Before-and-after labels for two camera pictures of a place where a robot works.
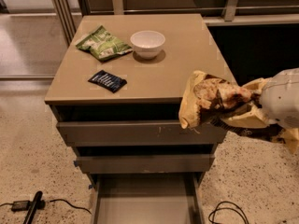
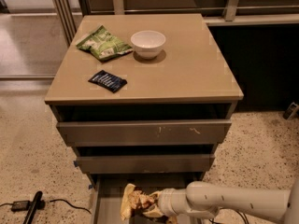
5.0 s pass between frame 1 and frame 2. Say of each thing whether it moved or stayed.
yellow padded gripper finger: moved
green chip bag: stayed
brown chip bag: moved
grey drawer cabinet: stayed
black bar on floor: stayed
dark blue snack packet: stayed
